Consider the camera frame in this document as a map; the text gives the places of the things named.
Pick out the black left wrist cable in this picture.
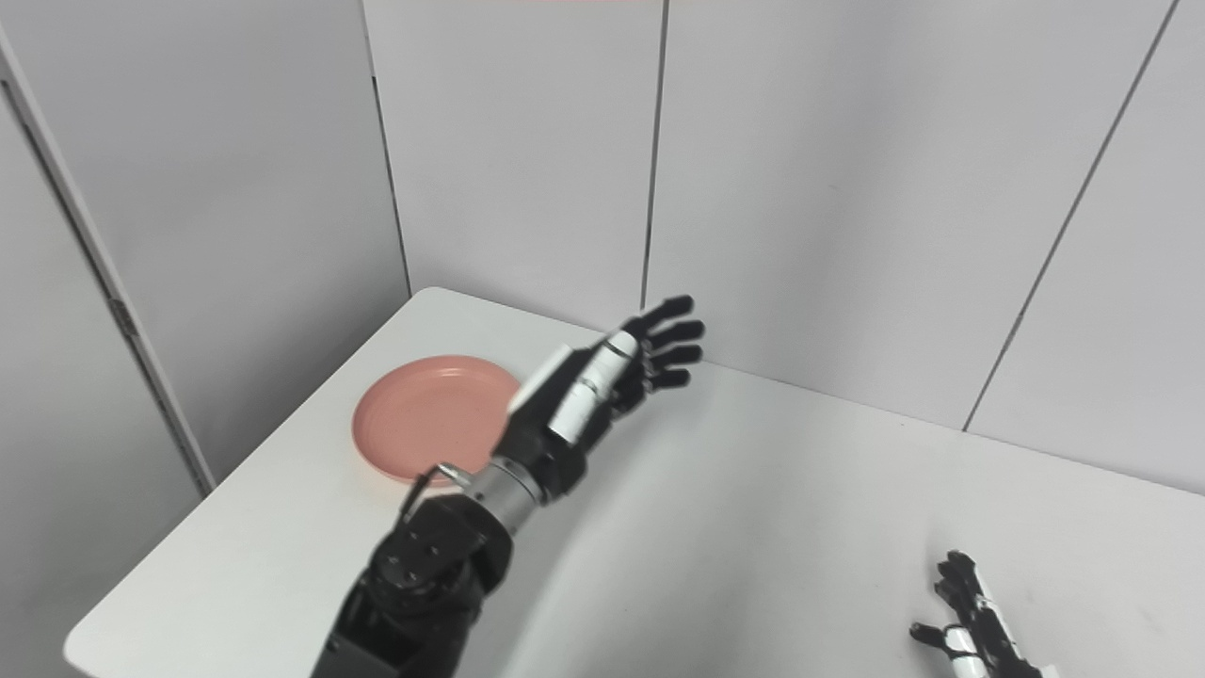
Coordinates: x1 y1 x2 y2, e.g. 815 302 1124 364
400 460 474 521

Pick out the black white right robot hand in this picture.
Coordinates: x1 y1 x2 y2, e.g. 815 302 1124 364
909 550 1060 678

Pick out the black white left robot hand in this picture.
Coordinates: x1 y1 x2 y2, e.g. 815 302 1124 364
490 295 706 509

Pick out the pink round plate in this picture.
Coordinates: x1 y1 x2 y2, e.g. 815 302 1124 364
352 355 522 487

